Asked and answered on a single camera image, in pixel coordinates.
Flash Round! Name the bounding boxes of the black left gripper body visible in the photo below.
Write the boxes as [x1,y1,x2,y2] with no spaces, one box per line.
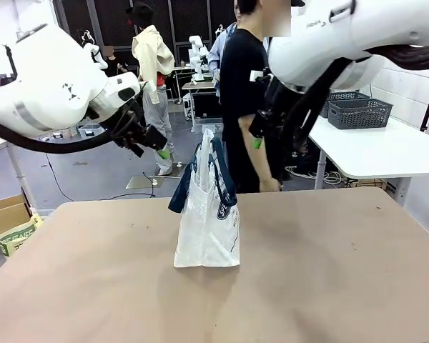
[110,106,169,151]

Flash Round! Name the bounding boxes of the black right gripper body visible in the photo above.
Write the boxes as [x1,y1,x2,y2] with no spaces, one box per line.
[250,108,275,141]

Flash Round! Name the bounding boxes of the white shopping bag navy handles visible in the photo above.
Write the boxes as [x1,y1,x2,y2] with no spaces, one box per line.
[167,128,241,269]

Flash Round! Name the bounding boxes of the large grey plastic basket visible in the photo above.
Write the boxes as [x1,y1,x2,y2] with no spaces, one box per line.
[327,98,395,130]

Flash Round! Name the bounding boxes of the person's right forearm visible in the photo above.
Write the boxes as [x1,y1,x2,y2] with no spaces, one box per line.
[245,128,273,179]

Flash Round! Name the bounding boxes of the person's right hand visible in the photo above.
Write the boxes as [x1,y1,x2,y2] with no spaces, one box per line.
[258,174,282,193]

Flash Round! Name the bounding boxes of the grey metal floor plate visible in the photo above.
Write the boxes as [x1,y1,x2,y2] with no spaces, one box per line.
[125,174,182,189]

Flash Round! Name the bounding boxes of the clear plastic storage bin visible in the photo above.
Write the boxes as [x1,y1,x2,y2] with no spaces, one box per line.
[49,128,78,141]
[78,123,107,139]

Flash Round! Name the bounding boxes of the person in black t-shirt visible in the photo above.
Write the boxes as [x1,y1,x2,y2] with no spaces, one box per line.
[220,0,308,194]

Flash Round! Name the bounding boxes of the black cabinet box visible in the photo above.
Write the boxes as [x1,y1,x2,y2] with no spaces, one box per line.
[192,91,225,119]

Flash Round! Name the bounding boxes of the small background table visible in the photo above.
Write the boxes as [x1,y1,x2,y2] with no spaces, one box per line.
[181,80,217,108]

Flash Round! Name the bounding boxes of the person in light blue shirt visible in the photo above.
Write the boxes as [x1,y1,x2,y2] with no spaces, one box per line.
[207,21,239,105]

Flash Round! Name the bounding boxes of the person in black clothes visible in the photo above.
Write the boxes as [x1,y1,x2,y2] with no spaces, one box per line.
[103,44,140,78]

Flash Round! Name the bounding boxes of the person in cream hoodie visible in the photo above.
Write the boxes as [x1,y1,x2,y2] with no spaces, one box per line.
[124,1,176,176]

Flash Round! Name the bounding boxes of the white side table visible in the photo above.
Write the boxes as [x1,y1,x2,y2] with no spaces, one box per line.
[307,113,429,207]

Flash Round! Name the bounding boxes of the green white paper sack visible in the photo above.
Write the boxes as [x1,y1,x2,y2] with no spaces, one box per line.
[0,212,44,257]

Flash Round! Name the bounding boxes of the brown cardboard box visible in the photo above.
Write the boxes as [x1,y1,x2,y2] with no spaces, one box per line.
[0,194,33,240]

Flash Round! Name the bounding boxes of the black stand pole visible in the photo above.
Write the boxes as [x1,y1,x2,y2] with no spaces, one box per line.
[2,44,19,78]

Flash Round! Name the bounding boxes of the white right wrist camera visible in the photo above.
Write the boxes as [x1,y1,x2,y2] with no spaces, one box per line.
[249,70,272,84]

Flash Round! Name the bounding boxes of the white floor cables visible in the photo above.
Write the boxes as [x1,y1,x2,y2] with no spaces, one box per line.
[284,164,345,187]

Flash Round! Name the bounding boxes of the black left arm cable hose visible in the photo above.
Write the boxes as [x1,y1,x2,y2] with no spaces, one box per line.
[0,116,144,155]

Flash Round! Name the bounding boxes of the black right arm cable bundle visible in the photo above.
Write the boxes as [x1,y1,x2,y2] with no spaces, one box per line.
[271,42,429,159]

